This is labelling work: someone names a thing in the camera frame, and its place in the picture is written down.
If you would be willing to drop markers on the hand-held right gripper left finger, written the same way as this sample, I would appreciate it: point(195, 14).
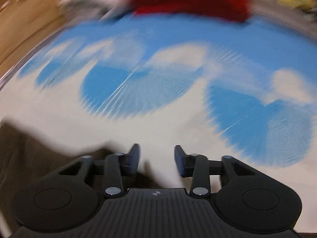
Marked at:
point(135, 160)

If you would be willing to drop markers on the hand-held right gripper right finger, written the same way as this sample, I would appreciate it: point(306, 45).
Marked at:
point(178, 161)

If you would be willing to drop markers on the blue white patterned bed sheet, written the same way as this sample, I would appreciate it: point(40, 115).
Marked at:
point(158, 74)

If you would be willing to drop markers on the wooden bed frame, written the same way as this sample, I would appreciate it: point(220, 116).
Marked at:
point(24, 24)

